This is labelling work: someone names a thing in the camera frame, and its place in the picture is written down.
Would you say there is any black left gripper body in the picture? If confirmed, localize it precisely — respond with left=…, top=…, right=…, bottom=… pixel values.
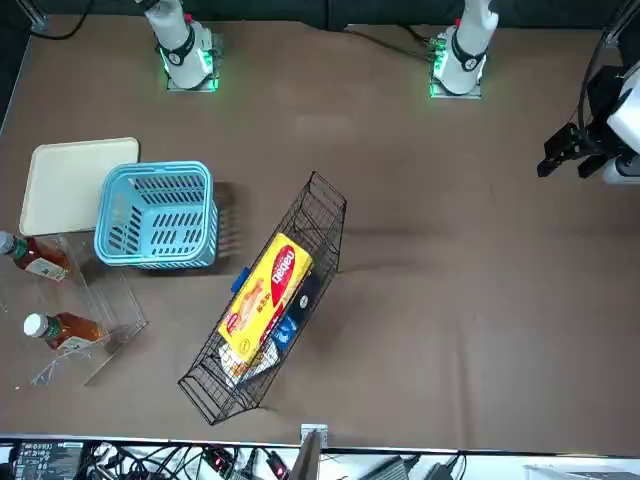
left=574, top=64, right=626, bottom=159

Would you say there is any amber tea bottle white cap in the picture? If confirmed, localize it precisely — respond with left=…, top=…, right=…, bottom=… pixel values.
left=0, top=230, right=72, bottom=284
left=23, top=310, right=109, bottom=354

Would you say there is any red and white snack box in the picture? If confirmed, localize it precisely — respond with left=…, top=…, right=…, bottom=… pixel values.
left=218, top=339, right=281, bottom=389

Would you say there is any light blue plastic basket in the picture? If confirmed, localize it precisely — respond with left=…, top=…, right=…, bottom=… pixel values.
left=93, top=160, right=220, bottom=271

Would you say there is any clear acrylic beverage shelf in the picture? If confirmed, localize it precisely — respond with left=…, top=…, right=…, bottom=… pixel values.
left=0, top=230, right=150, bottom=389

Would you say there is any navy cookie box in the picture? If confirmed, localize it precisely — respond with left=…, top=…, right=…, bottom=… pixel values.
left=283, top=272, right=322, bottom=332

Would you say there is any yellow cracker box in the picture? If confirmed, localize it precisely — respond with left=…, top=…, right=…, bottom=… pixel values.
left=218, top=232, right=315, bottom=365

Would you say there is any brown board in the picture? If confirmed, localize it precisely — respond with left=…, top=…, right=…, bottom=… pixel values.
left=289, top=429, right=322, bottom=480

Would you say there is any cream plastic tray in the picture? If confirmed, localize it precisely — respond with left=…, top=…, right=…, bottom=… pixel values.
left=18, top=136, right=141, bottom=237

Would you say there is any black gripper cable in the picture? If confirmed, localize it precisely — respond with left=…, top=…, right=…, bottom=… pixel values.
left=577, top=0, right=636, bottom=134

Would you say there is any aluminium frame post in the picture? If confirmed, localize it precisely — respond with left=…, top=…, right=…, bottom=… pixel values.
left=602, top=0, right=640, bottom=49

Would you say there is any black base cable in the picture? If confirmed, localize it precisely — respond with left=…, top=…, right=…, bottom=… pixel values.
left=343, top=24, right=441, bottom=64

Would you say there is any black wire snack shelf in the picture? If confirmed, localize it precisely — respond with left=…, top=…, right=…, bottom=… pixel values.
left=177, top=170, right=348, bottom=427

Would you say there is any aluminium bracket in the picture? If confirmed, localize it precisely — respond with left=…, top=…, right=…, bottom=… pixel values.
left=299, top=423, right=330, bottom=446

